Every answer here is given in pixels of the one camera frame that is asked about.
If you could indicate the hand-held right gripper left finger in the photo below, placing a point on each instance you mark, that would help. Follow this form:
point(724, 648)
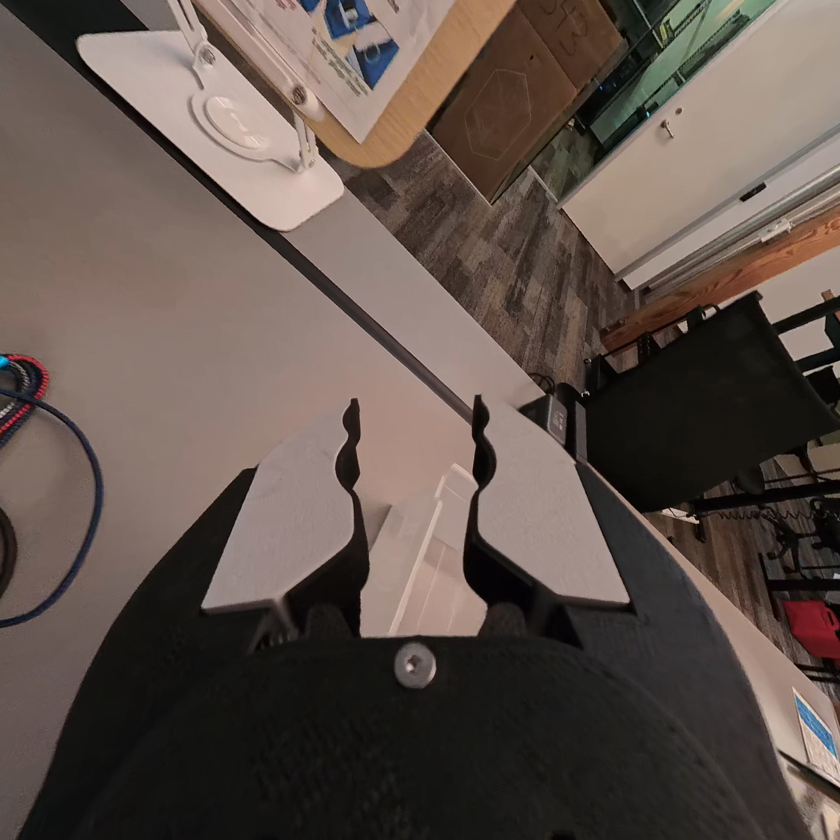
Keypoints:
point(282, 525)

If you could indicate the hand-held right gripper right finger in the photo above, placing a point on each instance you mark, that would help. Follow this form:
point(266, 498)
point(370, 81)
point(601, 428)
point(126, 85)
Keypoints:
point(544, 525)

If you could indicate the clear plastic bin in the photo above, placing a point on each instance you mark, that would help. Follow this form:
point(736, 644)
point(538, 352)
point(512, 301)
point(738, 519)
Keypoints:
point(420, 558)

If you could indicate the black power adapter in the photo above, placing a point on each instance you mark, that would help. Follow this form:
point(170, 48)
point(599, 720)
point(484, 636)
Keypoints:
point(558, 417)

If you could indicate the black slanted panel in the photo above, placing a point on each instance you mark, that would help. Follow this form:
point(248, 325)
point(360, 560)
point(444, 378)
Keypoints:
point(689, 407)

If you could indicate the red bag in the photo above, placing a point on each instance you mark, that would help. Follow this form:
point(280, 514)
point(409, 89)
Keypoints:
point(814, 627)

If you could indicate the blue white paper sheet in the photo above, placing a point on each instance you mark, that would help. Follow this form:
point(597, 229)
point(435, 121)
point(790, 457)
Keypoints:
point(817, 728)

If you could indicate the brown cardboard box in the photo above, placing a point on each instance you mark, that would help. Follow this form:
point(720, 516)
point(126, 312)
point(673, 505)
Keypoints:
point(512, 98)

